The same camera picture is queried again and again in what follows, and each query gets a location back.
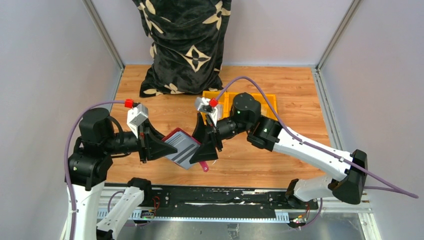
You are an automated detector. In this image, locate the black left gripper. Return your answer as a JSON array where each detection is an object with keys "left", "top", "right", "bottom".
[{"left": 103, "top": 117, "right": 179, "bottom": 162}]

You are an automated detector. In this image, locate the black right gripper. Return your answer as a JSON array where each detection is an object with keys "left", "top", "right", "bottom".
[{"left": 185, "top": 113, "right": 251, "bottom": 165}]

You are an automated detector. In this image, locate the red leather card holder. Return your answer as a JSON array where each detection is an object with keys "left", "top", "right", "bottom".
[{"left": 162, "top": 128, "right": 200, "bottom": 170}]

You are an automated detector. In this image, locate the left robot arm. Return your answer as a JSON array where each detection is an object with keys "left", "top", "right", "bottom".
[{"left": 65, "top": 104, "right": 177, "bottom": 240}]

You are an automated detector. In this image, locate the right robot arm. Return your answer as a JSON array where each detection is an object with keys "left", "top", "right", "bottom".
[{"left": 190, "top": 92, "right": 367, "bottom": 209}]

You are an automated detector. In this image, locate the yellow three-compartment bin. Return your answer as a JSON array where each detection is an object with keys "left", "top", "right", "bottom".
[{"left": 216, "top": 91, "right": 278, "bottom": 121}]

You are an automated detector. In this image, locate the black floral blanket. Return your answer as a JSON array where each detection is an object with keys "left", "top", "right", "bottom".
[{"left": 133, "top": 0, "right": 232, "bottom": 98}]

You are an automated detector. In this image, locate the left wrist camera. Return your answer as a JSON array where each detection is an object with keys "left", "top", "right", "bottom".
[{"left": 126, "top": 103, "right": 149, "bottom": 139}]

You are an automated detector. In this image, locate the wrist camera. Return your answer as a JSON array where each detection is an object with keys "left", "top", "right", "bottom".
[
  {"left": 194, "top": 97, "right": 221, "bottom": 125},
  {"left": 126, "top": 103, "right": 149, "bottom": 139}
]

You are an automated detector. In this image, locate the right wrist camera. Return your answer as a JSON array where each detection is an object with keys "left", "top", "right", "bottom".
[{"left": 194, "top": 97, "right": 221, "bottom": 125}]

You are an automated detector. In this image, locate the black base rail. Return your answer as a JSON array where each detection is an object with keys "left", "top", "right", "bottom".
[{"left": 127, "top": 184, "right": 320, "bottom": 223}]

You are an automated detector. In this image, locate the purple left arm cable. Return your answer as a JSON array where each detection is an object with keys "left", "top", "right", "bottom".
[{"left": 63, "top": 98, "right": 135, "bottom": 240}]

